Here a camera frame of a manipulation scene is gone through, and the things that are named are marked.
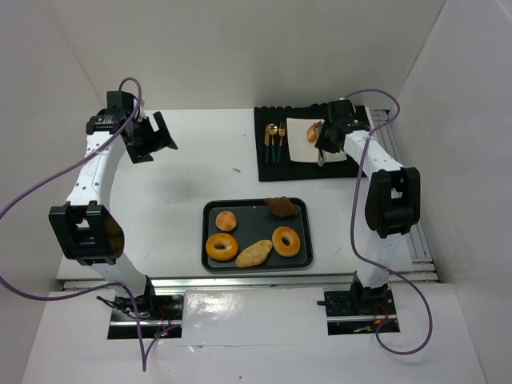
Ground gold fork teal handle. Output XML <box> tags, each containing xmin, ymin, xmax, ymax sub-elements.
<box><xmin>277</xmin><ymin>122</ymin><xmax>286</xmax><ymax>164</ymax></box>

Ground orange bread roll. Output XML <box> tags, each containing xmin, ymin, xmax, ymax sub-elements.
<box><xmin>306</xmin><ymin>121</ymin><xmax>323</xmax><ymax>143</ymax></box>

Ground black baking tray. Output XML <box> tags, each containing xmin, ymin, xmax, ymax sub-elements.
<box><xmin>202</xmin><ymin>198</ymin><xmax>314</xmax><ymax>272</ymax></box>

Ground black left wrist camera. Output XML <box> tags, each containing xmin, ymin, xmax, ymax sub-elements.
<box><xmin>106</xmin><ymin>90</ymin><xmax>137</xmax><ymax>116</ymax></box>

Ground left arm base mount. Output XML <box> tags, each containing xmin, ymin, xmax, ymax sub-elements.
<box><xmin>96</xmin><ymin>294</ymin><xmax>184</xmax><ymax>340</ymax></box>

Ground round bun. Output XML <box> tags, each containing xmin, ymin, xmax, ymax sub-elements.
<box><xmin>215</xmin><ymin>211</ymin><xmax>237</xmax><ymax>232</ymax></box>

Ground oblong tan bread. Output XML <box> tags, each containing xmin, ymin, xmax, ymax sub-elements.
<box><xmin>235</xmin><ymin>239</ymin><xmax>273</xmax><ymax>269</ymax></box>

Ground aluminium side rail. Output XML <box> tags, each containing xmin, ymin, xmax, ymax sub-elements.
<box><xmin>366</xmin><ymin>107</ymin><xmax>440</xmax><ymax>283</ymax></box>

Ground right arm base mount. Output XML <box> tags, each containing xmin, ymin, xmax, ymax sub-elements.
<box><xmin>317</xmin><ymin>282</ymin><xmax>400</xmax><ymax>336</ymax></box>

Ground dark brown croissant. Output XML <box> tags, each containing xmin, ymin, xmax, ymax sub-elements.
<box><xmin>264</xmin><ymin>196</ymin><xmax>299</xmax><ymax>218</ymax></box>

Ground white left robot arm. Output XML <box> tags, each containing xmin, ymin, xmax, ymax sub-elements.
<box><xmin>49</xmin><ymin>109</ymin><xmax>177</xmax><ymax>312</ymax></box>

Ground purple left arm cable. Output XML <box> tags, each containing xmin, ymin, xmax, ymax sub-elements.
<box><xmin>0</xmin><ymin>78</ymin><xmax>169</xmax><ymax>372</ymax></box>

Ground black placemat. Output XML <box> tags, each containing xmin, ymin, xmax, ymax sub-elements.
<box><xmin>254</xmin><ymin>103</ymin><xmax>358</xmax><ymax>182</ymax></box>

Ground right pale bagel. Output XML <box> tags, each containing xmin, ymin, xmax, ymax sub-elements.
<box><xmin>272</xmin><ymin>226</ymin><xmax>301</xmax><ymax>258</ymax></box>

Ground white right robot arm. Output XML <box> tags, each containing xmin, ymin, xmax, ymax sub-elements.
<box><xmin>315</xmin><ymin>99</ymin><xmax>420</xmax><ymax>314</ymax></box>

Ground white square plate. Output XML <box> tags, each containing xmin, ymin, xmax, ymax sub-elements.
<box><xmin>286</xmin><ymin>118</ymin><xmax>347</xmax><ymax>164</ymax></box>

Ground gold spoon teal handle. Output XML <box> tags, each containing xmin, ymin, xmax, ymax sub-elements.
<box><xmin>268</xmin><ymin>123</ymin><xmax>278</xmax><ymax>163</ymax></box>

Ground gold knife teal handle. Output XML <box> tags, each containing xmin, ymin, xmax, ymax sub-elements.
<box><xmin>264</xmin><ymin>125</ymin><xmax>270</xmax><ymax>164</ymax></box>

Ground metal tongs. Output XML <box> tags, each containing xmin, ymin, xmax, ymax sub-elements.
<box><xmin>315</xmin><ymin>129</ymin><xmax>325</xmax><ymax>166</ymax></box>

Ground left orange bagel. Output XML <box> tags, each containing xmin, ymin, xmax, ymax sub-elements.
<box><xmin>206</xmin><ymin>233</ymin><xmax>239</xmax><ymax>262</ymax></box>

